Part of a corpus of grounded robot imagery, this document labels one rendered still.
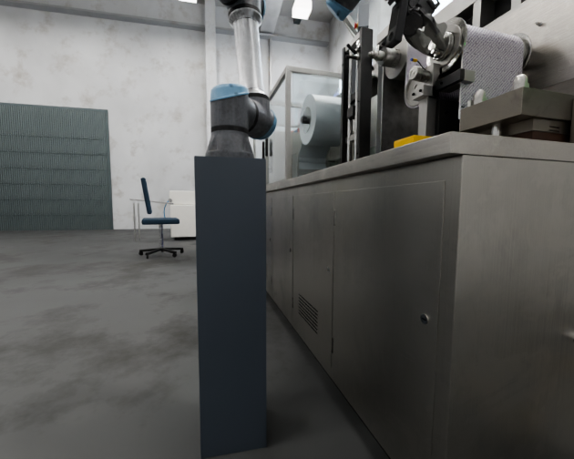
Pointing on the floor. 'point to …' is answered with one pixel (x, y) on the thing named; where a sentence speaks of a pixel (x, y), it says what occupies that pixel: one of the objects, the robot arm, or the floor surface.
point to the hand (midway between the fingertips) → (435, 52)
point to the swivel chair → (157, 224)
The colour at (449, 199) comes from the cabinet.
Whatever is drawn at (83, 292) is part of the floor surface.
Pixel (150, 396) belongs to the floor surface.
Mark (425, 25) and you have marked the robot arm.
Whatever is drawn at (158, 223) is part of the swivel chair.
